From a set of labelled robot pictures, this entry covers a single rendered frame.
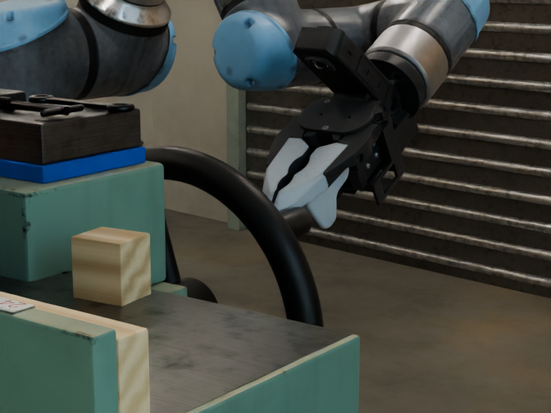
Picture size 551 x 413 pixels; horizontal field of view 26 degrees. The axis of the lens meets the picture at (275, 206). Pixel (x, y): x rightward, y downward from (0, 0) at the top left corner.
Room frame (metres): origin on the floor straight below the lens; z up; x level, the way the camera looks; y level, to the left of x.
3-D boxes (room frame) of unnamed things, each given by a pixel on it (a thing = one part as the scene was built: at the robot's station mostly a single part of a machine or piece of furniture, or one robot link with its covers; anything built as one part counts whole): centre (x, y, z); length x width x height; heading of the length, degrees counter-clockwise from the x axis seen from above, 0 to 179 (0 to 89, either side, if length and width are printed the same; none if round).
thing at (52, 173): (0.85, 0.18, 0.99); 0.13 x 0.11 x 0.06; 54
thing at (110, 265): (0.72, 0.10, 0.92); 0.04 x 0.03 x 0.04; 61
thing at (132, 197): (0.84, 0.18, 0.91); 0.15 x 0.14 x 0.09; 54
